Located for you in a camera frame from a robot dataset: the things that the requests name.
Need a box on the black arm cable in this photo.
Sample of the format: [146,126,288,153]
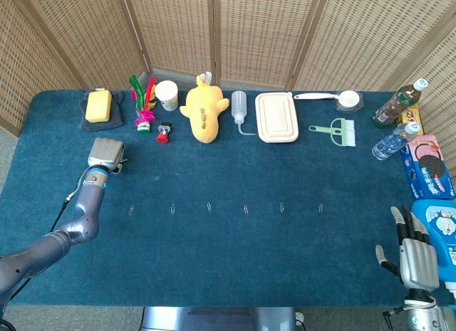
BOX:
[49,183,85,232]
[383,307,407,331]

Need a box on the blue Oreo cookie box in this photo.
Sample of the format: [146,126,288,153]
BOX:
[399,145,456,199]

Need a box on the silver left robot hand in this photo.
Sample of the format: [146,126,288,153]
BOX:
[87,137,128,174]

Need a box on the blue carpet tablecloth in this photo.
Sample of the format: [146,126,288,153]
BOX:
[0,88,456,308]

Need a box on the green tea bottle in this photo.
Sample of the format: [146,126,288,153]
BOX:
[371,78,430,129]

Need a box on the wicker folding screen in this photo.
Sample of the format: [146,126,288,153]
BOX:
[0,0,456,161]

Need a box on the pink snack box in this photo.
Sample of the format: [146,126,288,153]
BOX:
[405,134,445,161]

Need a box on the yellow sponge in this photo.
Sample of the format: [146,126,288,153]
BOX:
[85,89,113,123]

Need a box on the beige lidded lunch box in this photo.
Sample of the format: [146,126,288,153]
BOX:
[254,91,299,144]

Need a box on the grey folded cloth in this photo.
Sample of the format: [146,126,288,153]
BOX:
[79,90,126,132]

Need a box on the blue detergent bottle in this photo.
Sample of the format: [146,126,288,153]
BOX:
[409,199,456,302]

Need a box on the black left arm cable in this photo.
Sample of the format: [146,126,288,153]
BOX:
[49,183,85,232]

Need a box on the clear squeeze wash bottle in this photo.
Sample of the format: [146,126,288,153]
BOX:
[231,90,257,137]

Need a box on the silver foil dish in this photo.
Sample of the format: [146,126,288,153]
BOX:
[333,92,365,114]

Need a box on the clear water bottle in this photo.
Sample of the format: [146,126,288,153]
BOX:
[372,122,422,162]

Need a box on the colourful feather shuttlecock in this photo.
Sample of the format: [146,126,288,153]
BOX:
[128,74,157,135]

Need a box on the white floral paper cup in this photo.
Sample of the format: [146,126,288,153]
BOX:
[154,80,180,112]

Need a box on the white plastic spoon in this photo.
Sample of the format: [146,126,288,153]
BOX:
[292,90,359,110]

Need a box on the yellow plush toy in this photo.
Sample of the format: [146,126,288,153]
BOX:
[179,71,230,145]

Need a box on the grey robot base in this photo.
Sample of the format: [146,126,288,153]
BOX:
[140,305,299,331]

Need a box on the green dustpan brush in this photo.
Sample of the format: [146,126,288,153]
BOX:
[309,117,357,147]

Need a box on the yellow snack box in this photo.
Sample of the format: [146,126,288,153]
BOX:
[397,103,422,132]

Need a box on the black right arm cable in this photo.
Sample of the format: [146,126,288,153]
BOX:
[383,307,407,331]

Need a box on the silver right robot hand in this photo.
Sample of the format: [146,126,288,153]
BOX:
[374,205,440,290]

